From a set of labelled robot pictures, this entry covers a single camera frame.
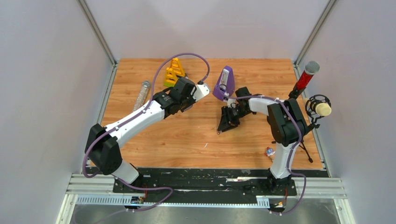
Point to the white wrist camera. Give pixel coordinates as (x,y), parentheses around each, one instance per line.
(202,90)
(231,103)

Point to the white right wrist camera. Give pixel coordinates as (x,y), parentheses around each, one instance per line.
(231,103)

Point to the yellow toy block on car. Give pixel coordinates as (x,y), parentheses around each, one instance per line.
(177,67)

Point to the yellow toy block tower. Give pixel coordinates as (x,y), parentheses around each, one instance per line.
(170,77)

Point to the beige microphone in shock mount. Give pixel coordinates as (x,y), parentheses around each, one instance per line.
(316,107)

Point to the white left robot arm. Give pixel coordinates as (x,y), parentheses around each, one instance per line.
(104,142)

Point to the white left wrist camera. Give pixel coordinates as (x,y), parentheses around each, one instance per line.
(202,90)

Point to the small toy figure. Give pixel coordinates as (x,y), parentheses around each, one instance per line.
(270,152)

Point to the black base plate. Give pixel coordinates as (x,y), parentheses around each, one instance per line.
(199,186)

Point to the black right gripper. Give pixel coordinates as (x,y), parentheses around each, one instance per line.
(227,122)

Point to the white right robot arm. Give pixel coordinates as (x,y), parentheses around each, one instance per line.
(286,122)

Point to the red microphone on stand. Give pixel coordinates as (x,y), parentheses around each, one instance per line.
(310,69)

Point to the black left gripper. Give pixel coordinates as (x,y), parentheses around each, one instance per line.
(192,101)

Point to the silver glitter microphone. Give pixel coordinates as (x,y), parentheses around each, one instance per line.
(141,99)

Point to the purple metronome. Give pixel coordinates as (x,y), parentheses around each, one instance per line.
(225,85)

